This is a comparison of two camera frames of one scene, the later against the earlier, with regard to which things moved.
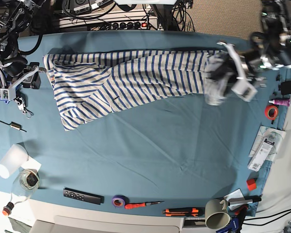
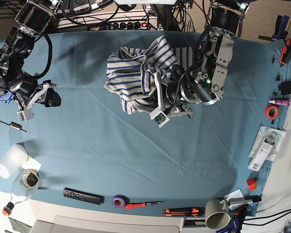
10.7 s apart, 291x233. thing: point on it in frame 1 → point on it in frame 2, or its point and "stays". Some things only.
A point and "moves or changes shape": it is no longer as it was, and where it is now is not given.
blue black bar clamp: x=236 y=222 stays
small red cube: x=251 y=184 stays
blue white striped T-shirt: x=89 y=85 moves or changes shape
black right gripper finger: x=36 y=81 → x=53 y=98
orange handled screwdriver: x=140 y=204 stays
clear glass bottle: x=26 y=183 stays
